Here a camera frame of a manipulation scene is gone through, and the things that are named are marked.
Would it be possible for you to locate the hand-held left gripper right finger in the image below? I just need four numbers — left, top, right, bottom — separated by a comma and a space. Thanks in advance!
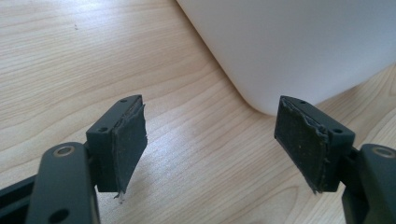
274, 95, 357, 195

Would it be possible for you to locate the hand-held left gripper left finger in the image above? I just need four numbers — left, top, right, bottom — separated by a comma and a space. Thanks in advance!
85, 94, 149, 199

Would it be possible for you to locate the white plastic container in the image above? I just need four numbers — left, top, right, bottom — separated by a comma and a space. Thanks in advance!
176, 0, 396, 117

